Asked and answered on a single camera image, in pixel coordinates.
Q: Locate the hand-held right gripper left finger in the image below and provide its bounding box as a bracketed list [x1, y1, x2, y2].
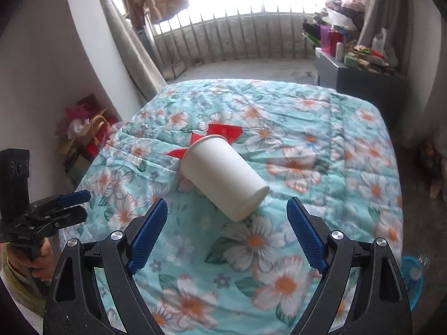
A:
[42, 198, 169, 335]

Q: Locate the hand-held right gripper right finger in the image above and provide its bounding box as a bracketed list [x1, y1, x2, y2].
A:
[286, 196, 414, 335]

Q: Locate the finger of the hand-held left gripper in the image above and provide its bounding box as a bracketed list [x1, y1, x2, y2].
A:
[30, 190, 93, 214]
[36, 206, 89, 231]

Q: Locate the white paper cup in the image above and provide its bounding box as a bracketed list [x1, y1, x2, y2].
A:
[180, 134, 270, 223]

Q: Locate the blue plastic basket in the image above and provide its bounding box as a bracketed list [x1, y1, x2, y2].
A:
[400, 256, 425, 312]

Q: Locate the person's left forearm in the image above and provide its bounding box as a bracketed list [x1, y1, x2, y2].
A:
[0, 251, 46, 325]

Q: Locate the person's left hand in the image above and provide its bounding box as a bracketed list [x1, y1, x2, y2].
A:
[7, 238, 55, 283]

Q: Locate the pile of red gift bags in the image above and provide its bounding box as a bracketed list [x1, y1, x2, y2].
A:
[54, 94, 121, 182]

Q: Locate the floral turquoise blanket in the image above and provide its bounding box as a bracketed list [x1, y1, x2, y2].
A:
[59, 78, 406, 335]

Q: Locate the red plastic wrapper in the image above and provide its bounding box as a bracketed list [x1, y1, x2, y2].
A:
[166, 124, 243, 159]

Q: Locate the beige cardboard piece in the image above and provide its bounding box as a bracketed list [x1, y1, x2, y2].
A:
[429, 176, 443, 200]

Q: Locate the beige curtain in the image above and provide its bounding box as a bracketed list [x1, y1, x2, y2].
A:
[92, 0, 168, 102]

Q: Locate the grey cabinet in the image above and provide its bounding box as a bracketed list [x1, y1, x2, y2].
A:
[315, 47, 409, 126]

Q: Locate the pile of small packets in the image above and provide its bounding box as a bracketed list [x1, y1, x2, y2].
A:
[351, 44, 390, 74]

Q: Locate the black green object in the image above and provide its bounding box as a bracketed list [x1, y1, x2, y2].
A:
[302, 21, 322, 47]

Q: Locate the red bottle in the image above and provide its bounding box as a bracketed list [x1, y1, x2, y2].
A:
[329, 30, 344, 54]

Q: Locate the white plastic bag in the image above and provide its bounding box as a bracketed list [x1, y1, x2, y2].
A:
[371, 27, 399, 67]

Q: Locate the metal balcony railing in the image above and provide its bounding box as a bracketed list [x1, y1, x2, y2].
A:
[150, 0, 350, 67]

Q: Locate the pile of clothes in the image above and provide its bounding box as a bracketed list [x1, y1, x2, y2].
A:
[314, 0, 367, 30]

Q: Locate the grey curtain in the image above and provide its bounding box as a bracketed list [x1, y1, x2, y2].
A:
[356, 0, 402, 53]

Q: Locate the metal frame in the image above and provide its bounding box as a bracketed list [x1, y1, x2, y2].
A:
[170, 59, 187, 80]

